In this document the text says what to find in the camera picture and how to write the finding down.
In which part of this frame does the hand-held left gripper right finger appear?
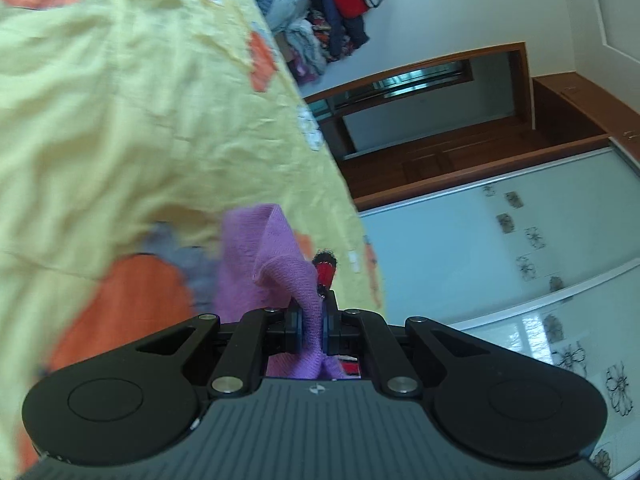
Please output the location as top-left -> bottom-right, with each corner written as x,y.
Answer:
320,290 -> 482,400

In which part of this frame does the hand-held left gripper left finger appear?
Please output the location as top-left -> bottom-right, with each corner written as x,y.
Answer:
135,297 -> 305,400

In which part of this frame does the purple knit garment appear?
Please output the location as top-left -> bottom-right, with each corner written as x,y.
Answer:
215,203 -> 351,381

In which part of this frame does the pile of clothes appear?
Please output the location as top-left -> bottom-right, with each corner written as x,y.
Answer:
235,0 -> 401,86

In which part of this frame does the red and black cloth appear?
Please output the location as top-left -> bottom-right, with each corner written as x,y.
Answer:
311,250 -> 339,300

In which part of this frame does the floral glass wardrobe door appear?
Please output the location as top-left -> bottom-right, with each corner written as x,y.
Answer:
357,144 -> 640,480

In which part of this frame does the brown wooden door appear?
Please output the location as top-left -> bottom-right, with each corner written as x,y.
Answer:
342,119 -> 612,212

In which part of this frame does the yellow bed sheet orange print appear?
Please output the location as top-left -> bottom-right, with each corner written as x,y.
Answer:
0,0 -> 387,476

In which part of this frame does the brown wooden cabinet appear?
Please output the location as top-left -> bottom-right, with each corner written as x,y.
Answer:
531,72 -> 640,142

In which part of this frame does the white panel door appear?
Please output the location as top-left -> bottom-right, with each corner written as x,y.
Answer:
590,0 -> 640,77

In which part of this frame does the wooden door frame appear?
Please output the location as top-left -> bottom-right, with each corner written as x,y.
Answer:
300,42 -> 535,162

